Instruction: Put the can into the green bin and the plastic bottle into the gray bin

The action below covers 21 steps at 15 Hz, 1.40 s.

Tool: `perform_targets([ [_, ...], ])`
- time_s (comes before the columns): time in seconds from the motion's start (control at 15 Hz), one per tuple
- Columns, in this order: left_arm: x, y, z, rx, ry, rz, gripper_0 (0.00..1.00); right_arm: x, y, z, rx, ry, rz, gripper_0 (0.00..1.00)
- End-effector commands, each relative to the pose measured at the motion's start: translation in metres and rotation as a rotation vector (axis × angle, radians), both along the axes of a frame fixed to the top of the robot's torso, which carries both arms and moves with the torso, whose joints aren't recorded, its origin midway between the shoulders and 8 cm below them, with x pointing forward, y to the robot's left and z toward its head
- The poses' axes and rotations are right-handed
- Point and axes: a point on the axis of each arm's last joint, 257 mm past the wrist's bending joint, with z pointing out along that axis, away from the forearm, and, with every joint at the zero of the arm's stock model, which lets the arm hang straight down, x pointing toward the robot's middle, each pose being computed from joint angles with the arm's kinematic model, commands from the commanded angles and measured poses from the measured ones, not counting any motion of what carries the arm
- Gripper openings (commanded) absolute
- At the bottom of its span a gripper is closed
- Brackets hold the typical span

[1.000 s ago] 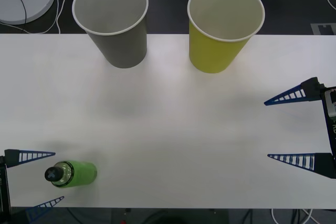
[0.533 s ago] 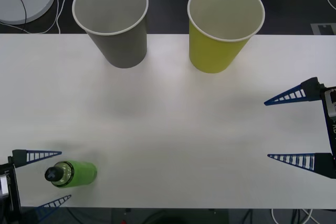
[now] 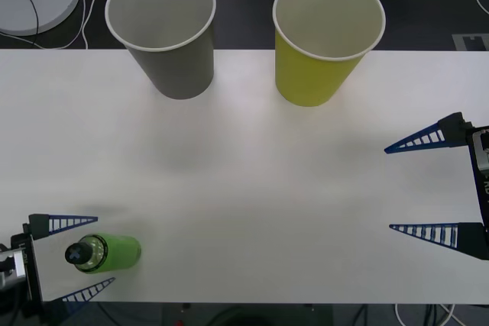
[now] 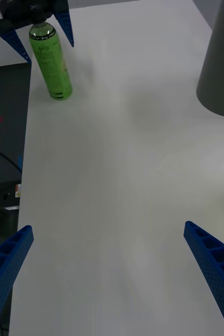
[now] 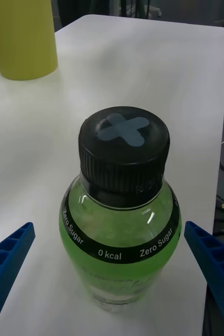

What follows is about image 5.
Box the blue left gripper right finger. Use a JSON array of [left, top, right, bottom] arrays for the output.
[[184, 220, 224, 336]]

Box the yellow-green plastic bin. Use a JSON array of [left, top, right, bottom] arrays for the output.
[[0, 0, 59, 81]]

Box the green bottle with black cap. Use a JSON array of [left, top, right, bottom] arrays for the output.
[[58, 107, 183, 313]]

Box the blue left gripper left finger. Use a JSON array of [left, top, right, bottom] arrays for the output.
[[0, 222, 36, 336]]

